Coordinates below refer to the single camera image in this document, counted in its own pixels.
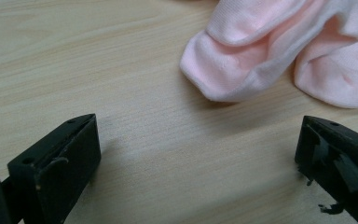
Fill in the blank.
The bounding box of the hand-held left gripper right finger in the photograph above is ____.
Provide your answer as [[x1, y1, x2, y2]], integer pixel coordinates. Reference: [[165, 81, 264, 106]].
[[294, 115, 358, 224]]

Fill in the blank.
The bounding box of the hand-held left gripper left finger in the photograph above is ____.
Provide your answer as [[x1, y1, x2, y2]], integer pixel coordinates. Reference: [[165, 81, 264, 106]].
[[7, 113, 103, 224]]

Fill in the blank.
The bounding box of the pink cloth garment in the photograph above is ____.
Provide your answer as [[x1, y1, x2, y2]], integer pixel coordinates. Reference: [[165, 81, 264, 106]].
[[179, 0, 358, 109]]

